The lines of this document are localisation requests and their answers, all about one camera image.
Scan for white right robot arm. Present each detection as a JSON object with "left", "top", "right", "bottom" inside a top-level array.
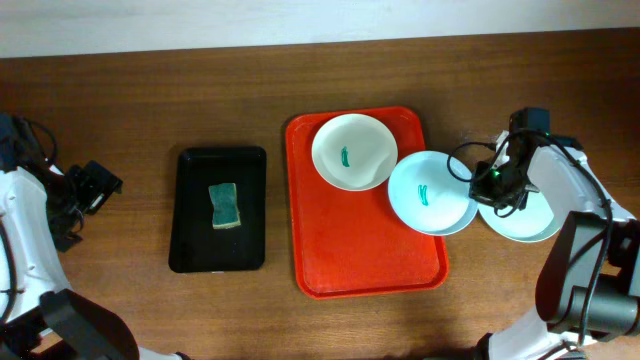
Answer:
[{"left": 469, "top": 107, "right": 639, "bottom": 359}]

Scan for light blue plate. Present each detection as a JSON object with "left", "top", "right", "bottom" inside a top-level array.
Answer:
[{"left": 388, "top": 151, "right": 478, "bottom": 236}]

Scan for yellow green sponge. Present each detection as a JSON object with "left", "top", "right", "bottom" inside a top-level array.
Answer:
[{"left": 208, "top": 183, "right": 241, "bottom": 230}]

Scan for cream plate with green mark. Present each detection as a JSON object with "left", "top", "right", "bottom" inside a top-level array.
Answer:
[{"left": 311, "top": 113, "right": 399, "bottom": 192}]

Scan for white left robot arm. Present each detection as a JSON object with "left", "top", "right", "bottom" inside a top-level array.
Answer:
[{"left": 1, "top": 114, "right": 160, "bottom": 360}]

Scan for light green plate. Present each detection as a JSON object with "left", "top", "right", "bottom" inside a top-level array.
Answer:
[{"left": 478, "top": 193, "right": 561, "bottom": 243}]

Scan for black tray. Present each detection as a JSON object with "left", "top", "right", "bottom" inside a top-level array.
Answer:
[{"left": 168, "top": 146, "right": 267, "bottom": 273}]

